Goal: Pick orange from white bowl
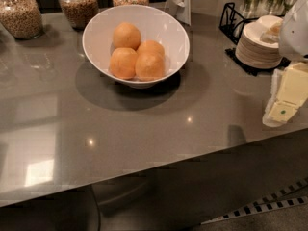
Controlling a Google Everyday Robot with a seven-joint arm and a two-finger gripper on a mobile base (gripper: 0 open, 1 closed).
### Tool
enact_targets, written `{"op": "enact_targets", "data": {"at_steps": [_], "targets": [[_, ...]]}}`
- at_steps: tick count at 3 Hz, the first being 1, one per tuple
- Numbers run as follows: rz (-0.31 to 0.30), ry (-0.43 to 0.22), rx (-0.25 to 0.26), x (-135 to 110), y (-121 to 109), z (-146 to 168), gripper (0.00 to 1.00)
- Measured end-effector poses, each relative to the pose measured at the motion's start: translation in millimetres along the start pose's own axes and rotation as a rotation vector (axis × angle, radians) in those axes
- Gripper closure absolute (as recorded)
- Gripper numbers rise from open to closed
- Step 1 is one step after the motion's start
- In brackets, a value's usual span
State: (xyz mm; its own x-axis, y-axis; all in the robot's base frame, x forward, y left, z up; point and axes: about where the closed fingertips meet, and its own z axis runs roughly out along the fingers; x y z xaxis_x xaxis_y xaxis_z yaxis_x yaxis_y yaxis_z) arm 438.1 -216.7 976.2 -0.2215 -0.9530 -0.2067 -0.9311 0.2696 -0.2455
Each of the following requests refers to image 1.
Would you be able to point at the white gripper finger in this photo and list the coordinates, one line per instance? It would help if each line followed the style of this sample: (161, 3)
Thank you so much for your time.
(271, 115)

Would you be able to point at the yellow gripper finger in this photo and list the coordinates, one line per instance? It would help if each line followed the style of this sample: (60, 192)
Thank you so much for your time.
(296, 90)

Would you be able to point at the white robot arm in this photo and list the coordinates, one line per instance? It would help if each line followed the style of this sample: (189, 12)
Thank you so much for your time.
(293, 36)

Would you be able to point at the white ceramic bowl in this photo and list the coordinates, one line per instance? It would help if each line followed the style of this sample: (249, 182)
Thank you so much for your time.
(152, 23)

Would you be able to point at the stack of white plates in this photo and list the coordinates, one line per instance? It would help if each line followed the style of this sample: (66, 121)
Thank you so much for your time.
(254, 52)

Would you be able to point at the glass cup left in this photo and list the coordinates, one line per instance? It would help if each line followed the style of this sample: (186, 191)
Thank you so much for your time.
(249, 7)

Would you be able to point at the glass cup right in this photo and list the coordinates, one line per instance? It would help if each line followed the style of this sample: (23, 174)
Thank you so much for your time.
(288, 4)

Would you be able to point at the black white checkered strip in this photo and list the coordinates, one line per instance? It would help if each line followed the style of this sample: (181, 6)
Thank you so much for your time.
(283, 198)

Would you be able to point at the white paper napkin holder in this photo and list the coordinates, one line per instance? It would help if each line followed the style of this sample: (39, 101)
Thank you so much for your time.
(180, 9)

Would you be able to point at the middle glass cereal jar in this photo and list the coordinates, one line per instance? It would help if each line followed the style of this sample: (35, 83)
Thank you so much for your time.
(79, 12)

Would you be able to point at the left glass cereal jar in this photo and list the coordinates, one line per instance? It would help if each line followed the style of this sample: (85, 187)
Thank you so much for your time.
(21, 18)

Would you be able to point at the black wire rack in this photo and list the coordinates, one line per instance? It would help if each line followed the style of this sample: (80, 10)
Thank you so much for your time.
(232, 24)

